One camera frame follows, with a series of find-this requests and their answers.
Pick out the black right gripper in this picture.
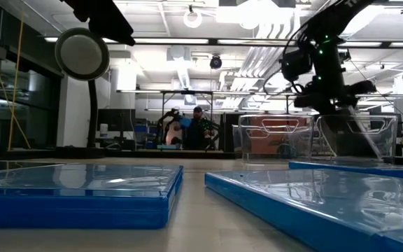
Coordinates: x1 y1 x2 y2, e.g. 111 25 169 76
321 79 378 155

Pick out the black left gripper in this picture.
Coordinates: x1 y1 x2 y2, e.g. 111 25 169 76
59 0 136 47

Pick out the clear black CD jewel case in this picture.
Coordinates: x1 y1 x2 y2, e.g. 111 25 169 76
0 160 64 173
322 104 386 162

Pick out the blue plastic disc case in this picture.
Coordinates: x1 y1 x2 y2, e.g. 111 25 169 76
288 160 403 181
204 167 403 252
0 163 185 230

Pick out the black desk lamp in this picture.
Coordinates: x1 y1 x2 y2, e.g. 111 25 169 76
54 27 111 159

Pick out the clear plastic bin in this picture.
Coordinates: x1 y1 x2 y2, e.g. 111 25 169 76
313 113 400 165
237 113 316 164

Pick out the red tool cabinet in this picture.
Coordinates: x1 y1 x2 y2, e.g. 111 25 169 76
250 115 309 155

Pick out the black monitor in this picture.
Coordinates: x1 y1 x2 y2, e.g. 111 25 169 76
96 108 136 141

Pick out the black overhead crossbar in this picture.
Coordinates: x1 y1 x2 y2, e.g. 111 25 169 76
43 36 403 49

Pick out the person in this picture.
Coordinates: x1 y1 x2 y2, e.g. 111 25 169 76
182 106 216 151

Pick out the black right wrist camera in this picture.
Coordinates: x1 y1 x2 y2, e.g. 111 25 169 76
293 91 325 111

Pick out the white ring light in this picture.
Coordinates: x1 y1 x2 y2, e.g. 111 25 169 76
183 8 204 29

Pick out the black right camera cable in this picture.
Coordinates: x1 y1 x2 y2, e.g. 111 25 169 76
262 20 328 96

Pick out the distant black rig frame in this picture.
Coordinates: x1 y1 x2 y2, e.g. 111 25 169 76
117 89 223 151

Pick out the black dome camera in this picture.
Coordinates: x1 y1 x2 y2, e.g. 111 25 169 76
208 54 224 70

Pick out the yellow extension cord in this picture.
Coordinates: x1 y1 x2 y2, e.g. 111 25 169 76
0 0 31 151

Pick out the black aluminium table frame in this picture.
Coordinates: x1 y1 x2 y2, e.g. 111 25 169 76
0 146 403 166

